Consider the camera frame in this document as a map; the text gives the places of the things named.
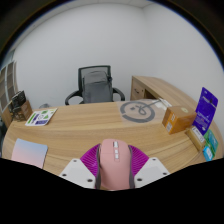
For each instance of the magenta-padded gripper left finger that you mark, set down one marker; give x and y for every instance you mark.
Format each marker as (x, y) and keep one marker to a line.
(78, 173)

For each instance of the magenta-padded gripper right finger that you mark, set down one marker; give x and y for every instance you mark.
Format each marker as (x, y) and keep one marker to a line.
(151, 171)

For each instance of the pink computer mouse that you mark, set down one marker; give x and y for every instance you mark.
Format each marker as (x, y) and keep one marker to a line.
(115, 166)

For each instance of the pink-blue gradient mouse pad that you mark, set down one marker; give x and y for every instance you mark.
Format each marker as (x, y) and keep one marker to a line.
(29, 152)

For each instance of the small beige box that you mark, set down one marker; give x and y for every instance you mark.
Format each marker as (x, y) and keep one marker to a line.
(196, 138)

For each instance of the orange cardboard box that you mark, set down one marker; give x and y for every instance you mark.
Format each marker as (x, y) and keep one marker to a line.
(178, 120)

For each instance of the small blue packet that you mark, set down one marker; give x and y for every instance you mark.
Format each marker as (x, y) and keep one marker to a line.
(208, 154)

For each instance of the white green purple leaflet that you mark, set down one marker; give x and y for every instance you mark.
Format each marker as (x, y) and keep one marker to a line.
(40, 117)

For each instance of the green packet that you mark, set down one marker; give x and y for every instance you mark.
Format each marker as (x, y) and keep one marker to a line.
(212, 140)

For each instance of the purple hanging package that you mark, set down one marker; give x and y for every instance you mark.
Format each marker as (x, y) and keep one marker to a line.
(205, 111)

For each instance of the wooden side desk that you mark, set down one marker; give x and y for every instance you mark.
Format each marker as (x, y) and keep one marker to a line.
(160, 87)

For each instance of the narrow dark brown box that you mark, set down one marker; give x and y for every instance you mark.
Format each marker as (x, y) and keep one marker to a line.
(14, 112)

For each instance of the grey backpack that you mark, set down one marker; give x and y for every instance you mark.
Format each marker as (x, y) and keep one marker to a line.
(96, 86)

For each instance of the black box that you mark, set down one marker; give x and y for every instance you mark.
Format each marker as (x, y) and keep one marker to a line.
(19, 98)

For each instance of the black mesh office chair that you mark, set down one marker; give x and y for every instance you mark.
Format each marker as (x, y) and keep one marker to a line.
(95, 67)

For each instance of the wooden shelf unit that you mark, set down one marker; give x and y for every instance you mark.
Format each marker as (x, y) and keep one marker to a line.
(8, 86)

